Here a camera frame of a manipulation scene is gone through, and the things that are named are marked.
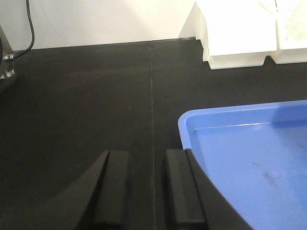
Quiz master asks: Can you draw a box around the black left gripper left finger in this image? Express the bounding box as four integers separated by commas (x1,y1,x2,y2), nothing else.
31,150,130,230

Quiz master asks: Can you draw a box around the blue plastic tray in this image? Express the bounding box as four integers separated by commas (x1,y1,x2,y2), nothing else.
178,100,307,230

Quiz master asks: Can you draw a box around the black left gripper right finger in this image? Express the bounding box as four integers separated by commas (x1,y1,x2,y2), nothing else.
164,149,252,230

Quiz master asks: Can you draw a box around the black cable at wall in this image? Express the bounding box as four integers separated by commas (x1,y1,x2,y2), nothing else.
3,0,35,61

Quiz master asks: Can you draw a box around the white storage bin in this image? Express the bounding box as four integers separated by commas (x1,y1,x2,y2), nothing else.
179,0,277,69
258,0,307,64

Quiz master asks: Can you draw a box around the white left storage bin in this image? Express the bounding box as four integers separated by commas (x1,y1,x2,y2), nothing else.
179,0,277,69

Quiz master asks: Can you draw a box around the white middle storage bin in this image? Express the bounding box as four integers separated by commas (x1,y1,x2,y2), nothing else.
258,0,307,64

